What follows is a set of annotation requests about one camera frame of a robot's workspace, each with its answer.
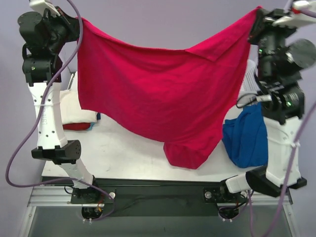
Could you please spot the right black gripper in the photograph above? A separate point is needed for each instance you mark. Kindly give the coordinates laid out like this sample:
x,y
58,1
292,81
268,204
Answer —
x,y
258,27

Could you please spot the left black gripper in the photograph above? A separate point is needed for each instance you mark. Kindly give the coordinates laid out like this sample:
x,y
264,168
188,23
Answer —
x,y
71,28

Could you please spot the red t shirt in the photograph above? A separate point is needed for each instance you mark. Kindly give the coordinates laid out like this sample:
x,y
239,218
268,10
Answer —
x,y
77,126
177,97

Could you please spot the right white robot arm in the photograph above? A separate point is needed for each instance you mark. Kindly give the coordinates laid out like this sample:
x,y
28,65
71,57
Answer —
x,y
282,100

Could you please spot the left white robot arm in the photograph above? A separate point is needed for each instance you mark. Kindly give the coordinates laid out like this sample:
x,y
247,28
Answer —
x,y
43,77

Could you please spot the white perforated plastic basket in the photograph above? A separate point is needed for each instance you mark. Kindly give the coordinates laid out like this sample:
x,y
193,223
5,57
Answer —
x,y
249,84

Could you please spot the cream folded t shirt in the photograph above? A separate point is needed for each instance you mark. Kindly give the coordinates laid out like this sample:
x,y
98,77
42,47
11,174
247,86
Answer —
x,y
71,111

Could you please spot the blue t shirt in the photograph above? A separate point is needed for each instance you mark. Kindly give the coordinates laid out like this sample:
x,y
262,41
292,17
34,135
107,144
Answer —
x,y
245,138

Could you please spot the red folded t shirt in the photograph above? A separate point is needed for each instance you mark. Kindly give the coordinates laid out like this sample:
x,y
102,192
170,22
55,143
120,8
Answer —
x,y
77,126

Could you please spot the teal folded t shirt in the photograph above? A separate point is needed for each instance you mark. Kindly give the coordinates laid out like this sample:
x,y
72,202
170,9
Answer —
x,y
92,125

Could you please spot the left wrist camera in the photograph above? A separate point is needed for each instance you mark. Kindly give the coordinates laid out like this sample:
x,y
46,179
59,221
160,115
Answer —
x,y
41,5

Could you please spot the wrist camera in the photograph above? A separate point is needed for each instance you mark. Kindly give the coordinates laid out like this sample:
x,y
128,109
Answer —
x,y
302,13
41,5

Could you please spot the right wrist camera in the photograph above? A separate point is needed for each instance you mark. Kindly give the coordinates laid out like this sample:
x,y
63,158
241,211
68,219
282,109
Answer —
x,y
302,13

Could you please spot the aluminium mounting rail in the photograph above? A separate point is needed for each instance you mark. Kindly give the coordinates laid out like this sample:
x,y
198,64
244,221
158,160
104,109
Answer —
x,y
59,196

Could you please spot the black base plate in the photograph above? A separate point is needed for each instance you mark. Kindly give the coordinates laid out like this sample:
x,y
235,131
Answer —
x,y
150,208

